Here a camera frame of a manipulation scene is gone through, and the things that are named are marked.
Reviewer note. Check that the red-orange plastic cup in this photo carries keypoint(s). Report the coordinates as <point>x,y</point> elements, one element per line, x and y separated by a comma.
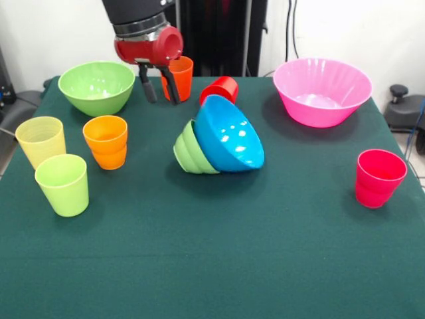
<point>184,79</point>

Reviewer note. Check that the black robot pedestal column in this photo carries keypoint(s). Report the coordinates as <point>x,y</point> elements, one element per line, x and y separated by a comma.
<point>225,40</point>

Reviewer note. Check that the small green plastic bowl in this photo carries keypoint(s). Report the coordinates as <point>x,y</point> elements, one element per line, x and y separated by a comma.
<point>189,156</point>

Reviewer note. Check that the red plastic cup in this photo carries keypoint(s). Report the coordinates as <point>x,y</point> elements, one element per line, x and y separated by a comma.
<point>222,88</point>

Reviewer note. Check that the large green plastic bowl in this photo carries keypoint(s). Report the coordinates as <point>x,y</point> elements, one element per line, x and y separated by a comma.
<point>96,99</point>

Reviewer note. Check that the large pink plastic bowl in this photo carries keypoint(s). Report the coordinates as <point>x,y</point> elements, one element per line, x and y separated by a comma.
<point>322,83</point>

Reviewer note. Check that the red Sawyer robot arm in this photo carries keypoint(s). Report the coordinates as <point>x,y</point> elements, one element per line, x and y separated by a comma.
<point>136,13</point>

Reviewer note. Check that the grey rounded base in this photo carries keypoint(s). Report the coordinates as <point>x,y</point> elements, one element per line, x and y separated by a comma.
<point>20,106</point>

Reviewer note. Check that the blue plastic bowl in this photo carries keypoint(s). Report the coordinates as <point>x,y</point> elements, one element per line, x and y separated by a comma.
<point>229,133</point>

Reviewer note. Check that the black equipment box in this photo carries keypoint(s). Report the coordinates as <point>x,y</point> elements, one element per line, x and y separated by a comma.
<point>5,86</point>

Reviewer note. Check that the grey base with black knob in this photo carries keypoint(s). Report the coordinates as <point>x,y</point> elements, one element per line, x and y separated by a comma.
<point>403,113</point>

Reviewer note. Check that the dark green tablecloth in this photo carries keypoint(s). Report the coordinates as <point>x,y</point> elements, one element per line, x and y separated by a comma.
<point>212,249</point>

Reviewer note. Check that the orange plastic cup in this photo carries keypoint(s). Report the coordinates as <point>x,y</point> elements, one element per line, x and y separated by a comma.
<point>106,149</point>

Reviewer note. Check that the light green plastic cup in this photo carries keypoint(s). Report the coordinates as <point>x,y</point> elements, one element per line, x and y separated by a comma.
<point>63,189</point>

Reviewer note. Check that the magenta plastic cup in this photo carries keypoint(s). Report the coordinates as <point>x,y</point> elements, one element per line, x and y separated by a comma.
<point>378,182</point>

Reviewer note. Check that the yellow plastic cup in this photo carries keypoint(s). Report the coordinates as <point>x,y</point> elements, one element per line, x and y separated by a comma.
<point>40,139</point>

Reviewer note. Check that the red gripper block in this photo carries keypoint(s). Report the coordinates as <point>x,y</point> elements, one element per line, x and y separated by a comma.
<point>142,51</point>

